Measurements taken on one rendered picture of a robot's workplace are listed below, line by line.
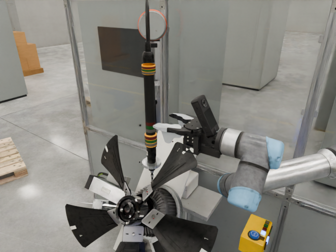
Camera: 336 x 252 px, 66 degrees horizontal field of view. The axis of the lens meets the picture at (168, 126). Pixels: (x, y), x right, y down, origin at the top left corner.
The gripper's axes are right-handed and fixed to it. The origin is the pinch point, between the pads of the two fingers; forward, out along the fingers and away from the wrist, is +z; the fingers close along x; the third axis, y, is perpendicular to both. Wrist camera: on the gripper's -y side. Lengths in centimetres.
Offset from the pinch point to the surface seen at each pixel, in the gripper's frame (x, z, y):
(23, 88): 240, 551, 146
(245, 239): 22, -26, 61
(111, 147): 12.4, 38.7, 29.0
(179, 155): 20.1, 6.2, 26.8
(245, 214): 70, -15, 94
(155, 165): 0.1, 4.5, 19.6
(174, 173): 11.5, 3.3, 29.7
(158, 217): 2.9, 6.0, 47.8
